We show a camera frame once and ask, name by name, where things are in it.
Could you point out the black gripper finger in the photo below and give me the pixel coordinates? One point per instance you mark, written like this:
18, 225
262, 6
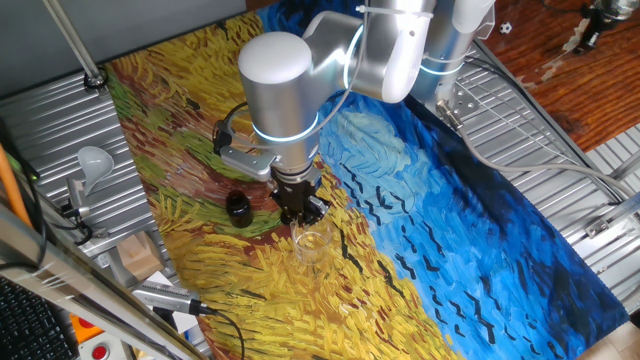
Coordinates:
289, 214
317, 210

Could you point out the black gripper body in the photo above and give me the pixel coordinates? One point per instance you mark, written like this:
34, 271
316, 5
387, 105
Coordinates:
295, 192

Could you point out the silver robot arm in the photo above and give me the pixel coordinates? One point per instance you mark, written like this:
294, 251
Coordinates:
285, 90

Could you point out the clear beaker with liquid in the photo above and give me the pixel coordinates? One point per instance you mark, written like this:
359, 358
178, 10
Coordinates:
311, 250

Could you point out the brown glass bottle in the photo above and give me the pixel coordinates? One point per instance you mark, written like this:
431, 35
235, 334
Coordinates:
239, 212

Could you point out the painted wheatfield print cloth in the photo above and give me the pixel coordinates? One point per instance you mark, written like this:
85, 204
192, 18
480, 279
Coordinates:
450, 225

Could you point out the small cardboard box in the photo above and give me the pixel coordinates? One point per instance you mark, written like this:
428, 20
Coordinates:
140, 255

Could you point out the white plastic funnel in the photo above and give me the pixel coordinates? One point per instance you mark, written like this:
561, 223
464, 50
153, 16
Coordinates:
95, 162

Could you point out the grey box red button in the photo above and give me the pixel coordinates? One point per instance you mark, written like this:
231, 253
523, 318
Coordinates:
100, 350

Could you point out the orange box red button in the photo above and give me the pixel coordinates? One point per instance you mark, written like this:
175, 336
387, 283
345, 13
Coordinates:
82, 327

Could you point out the small black white ball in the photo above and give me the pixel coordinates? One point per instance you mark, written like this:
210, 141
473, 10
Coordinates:
505, 28

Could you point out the grey metal pole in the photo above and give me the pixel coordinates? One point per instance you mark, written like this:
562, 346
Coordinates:
75, 45

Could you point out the orange pole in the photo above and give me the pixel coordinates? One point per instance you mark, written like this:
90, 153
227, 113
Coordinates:
10, 185

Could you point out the black keyboard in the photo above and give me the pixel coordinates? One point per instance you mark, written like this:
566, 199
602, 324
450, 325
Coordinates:
30, 325

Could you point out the aluminium profile bar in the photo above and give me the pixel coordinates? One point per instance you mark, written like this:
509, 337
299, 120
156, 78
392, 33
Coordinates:
625, 167

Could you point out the silver bracket with black connector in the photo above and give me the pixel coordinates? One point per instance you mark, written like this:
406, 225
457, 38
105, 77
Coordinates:
240, 157

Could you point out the silver depth camera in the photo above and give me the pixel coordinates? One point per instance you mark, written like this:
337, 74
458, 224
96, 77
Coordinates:
77, 192
165, 298

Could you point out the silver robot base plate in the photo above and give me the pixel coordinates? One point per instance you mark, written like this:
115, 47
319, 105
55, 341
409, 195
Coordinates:
462, 102

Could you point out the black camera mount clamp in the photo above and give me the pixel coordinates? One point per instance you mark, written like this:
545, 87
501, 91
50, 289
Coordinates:
75, 212

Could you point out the aluminium frame beam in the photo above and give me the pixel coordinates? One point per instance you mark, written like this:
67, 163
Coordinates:
50, 270

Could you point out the aluminium profile bracket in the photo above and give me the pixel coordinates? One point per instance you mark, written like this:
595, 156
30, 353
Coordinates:
612, 217

